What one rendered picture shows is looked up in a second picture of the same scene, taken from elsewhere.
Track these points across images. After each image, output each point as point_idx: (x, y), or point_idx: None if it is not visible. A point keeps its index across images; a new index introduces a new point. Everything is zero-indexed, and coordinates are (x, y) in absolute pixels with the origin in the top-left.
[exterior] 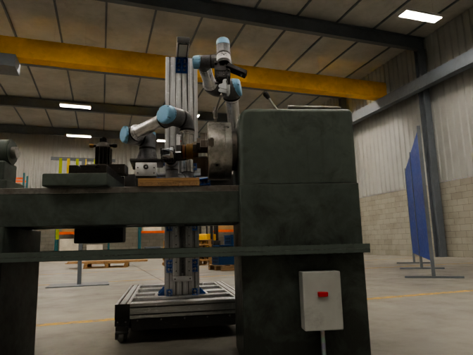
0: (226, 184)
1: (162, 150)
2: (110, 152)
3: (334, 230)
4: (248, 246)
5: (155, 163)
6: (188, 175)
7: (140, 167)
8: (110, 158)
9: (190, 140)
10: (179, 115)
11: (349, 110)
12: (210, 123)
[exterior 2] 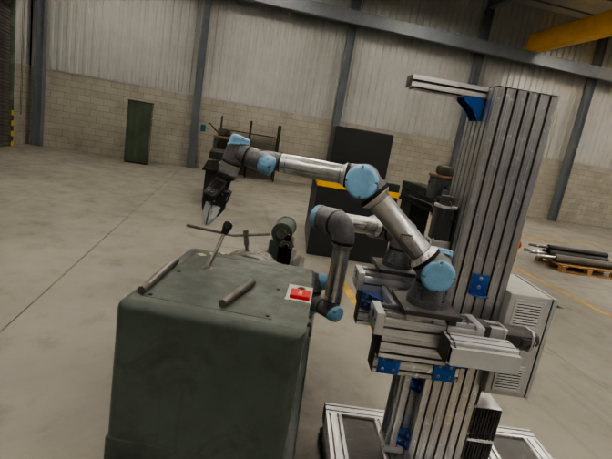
0: (378, 343)
1: None
2: (281, 251)
3: None
4: None
5: (359, 272)
6: (322, 305)
7: (354, 272)
8: (286, 258)
9: (332, 258)
10: (317, 221)
11: (120, 301)
12: (233, 251)
